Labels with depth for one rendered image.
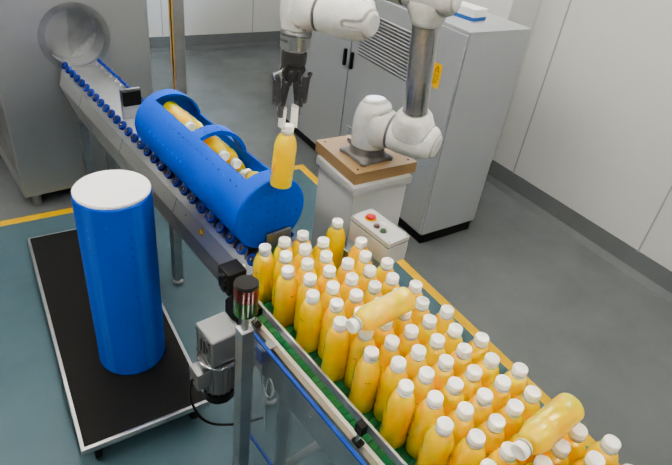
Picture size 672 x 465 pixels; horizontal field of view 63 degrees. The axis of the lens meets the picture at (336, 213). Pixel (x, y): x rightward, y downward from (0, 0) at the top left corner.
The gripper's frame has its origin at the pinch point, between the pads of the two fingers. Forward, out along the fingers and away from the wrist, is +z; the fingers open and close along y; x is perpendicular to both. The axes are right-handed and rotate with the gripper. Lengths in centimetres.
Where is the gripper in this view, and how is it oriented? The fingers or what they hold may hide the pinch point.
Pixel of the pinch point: (288, 117)
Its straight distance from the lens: 171.1
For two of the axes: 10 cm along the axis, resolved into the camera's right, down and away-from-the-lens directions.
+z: -1.3, 8.7, 4.7
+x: 6.2, 4.4, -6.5
